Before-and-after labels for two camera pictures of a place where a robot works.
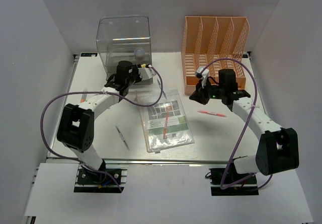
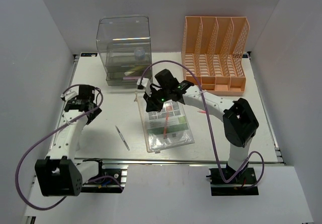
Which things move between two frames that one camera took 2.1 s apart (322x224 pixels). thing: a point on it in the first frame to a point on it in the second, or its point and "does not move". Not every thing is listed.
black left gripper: [135, 69] to [97, 112]
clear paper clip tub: [140, 54] does not move
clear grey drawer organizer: [124, 38] does not move
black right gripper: [199, 95] to [152, 105]
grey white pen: [120, 134] does not move
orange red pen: [165, 126] does not move
